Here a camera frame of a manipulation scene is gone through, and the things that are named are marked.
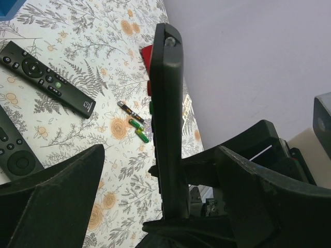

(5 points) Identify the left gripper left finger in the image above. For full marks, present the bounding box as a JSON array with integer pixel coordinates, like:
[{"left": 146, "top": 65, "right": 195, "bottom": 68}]
[{"left": 1, "top": 144, "right": 105, "bottom": 247}]

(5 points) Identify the black orange battery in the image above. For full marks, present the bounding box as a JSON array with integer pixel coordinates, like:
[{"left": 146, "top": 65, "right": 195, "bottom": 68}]
[{"left": 117, "top": 101, "right": 145, "bottom": 123}]

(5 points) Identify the large black remote control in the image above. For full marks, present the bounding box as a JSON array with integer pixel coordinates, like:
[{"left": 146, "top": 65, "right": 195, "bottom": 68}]
[{"left": 149, "top": 23, "right": 190, "bottom": 219}]

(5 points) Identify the short black remote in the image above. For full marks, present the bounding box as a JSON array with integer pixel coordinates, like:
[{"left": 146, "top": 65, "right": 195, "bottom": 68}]
[{"left": 1, "top": 108, "right": 44, "bottom": 181}]

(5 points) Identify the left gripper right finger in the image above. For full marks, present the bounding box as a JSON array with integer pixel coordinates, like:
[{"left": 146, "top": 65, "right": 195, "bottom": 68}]
[{"left": 182, "top": 120, "right": 330, "bottom": 247}]

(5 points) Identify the green battery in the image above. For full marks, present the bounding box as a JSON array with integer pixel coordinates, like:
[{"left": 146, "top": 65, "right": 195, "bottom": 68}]
[
  {"left": 129, "top": 119, "right": 144, "bottom": 131},
  {"left": 135, "top": 129, "right": 149, "bottom": 144}
]

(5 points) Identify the slim black remote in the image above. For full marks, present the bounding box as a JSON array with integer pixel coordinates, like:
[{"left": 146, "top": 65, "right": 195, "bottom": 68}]
[{"left": 1, "top": 41, "right": 96, "bottom": 119}]

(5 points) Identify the red toothpaste box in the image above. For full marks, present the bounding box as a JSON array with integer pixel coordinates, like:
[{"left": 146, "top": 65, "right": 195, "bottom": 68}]
[{"left": 141, "top": 44, "right": 153, "bottom": 97}]

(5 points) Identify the small white remote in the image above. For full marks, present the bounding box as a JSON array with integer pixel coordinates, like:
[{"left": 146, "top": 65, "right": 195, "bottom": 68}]
[{"left": 182, "top": 94, "right": 192, "bottom": 134}]

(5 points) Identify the blue pink yellow shelf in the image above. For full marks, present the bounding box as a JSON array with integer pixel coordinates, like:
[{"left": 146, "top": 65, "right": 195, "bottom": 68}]
[{"left": 0, "top": 0, "right": 26, "bottom": 21}]

